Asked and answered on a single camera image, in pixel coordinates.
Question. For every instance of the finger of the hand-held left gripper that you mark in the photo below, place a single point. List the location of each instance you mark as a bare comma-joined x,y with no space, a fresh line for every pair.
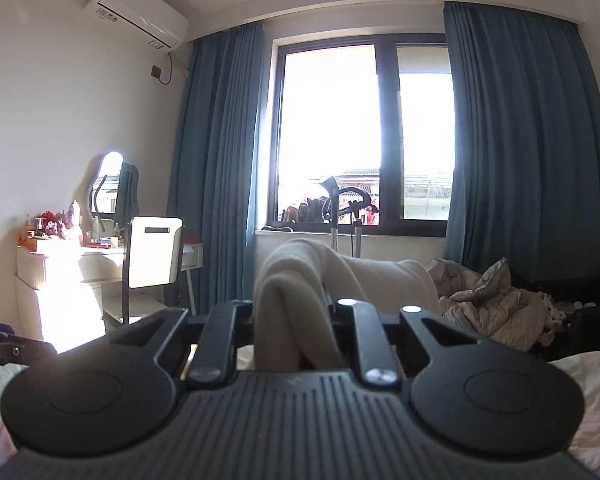
5,347

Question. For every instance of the wavy edged mirror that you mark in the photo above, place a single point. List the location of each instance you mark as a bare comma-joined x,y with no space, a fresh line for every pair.
105,185

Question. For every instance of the red ornament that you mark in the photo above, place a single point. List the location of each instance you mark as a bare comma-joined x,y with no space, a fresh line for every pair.
60,225

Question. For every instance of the blue curtain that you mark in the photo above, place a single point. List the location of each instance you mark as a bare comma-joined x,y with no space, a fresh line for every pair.
215,170
525,150

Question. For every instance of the white air conditioner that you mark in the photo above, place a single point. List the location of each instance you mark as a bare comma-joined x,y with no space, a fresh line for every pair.
135,7

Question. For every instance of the white dresser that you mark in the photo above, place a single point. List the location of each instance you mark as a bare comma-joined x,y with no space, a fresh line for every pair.
55,285

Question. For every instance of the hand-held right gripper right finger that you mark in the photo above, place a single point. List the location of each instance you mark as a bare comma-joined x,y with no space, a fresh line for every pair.
366,332

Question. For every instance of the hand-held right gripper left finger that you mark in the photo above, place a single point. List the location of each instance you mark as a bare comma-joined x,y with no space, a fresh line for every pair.
220,332

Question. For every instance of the dark framed window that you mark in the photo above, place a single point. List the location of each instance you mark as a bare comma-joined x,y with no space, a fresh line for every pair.
387,110

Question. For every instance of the beige crumpled quilt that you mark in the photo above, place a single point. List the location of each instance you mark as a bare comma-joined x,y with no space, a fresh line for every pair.
495,305

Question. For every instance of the white backed chair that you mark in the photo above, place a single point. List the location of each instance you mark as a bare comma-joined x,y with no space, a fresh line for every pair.
152,255

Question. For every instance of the cream sweatshirt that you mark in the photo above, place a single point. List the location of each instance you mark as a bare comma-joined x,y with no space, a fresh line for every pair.
290,300

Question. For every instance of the black armchair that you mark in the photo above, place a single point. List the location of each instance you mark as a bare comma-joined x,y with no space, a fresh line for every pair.
592,320

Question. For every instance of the garment steamer stand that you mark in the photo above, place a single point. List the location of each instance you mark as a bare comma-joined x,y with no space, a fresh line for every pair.
352,200

